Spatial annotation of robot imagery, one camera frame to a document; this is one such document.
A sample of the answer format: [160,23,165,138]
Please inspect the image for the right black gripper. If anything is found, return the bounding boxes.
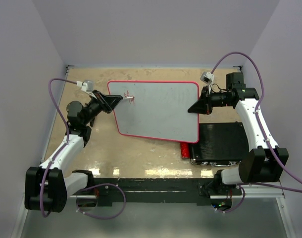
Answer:
[188,86,232,115]

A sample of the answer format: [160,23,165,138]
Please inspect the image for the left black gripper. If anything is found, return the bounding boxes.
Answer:
[82,90,123,125]

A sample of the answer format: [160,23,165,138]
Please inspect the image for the pink framed whiteboard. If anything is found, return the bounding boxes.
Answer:
[107,81,199,143]

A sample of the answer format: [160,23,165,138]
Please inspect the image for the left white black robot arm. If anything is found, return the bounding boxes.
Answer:
[24,90,123,216]

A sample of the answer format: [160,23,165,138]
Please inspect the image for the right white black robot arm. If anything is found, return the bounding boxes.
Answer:
[188,72,289,195]

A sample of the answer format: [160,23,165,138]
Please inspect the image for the red glitter microphone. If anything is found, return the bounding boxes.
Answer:
[180,142,190,160]

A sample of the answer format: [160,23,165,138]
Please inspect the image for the black ribbed case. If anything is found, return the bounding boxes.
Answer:
[188,122,249,167]

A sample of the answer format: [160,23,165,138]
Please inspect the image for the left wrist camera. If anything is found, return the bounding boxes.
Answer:
[76,80,94,93]

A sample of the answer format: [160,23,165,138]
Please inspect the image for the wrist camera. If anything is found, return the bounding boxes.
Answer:
[200,72,214,84]
[76,80,94,93]

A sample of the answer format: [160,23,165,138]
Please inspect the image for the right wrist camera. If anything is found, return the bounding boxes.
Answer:
[200,72,214,84]

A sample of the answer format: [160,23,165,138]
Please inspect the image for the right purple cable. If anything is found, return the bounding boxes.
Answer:
[210,51,302,194]

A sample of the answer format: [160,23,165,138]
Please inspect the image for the purple cable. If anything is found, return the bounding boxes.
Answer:
[210,51,302,194]
[39,78,82,218]

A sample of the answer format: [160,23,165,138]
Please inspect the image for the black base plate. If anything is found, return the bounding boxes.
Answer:
[94,178,242,206]

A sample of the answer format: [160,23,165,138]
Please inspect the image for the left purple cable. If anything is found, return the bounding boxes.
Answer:
[39,78,82,218]

